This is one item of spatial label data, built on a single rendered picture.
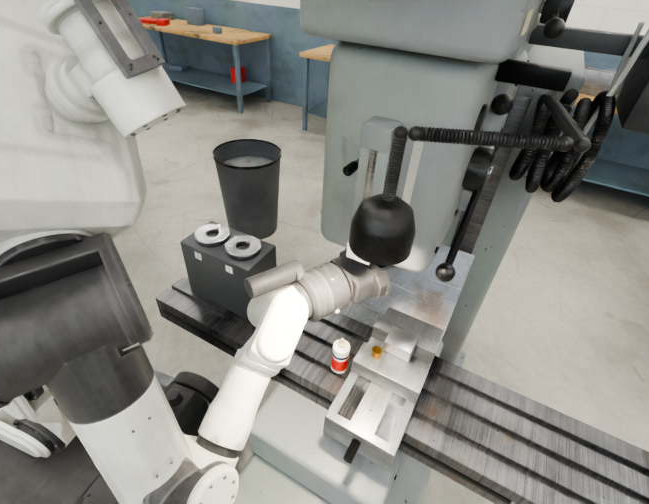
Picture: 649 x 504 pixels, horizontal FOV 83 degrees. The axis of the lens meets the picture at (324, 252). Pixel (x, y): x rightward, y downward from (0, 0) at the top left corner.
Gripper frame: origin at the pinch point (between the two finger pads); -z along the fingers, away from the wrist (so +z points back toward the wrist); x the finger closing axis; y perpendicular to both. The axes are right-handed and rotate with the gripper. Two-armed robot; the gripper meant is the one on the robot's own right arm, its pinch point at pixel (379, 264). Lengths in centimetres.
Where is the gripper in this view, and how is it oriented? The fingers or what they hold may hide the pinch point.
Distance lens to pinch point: 73.2
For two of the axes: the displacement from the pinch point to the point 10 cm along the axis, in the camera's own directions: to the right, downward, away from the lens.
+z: -8.1, 3.2, -5.0
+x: -5.9, -5.3, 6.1
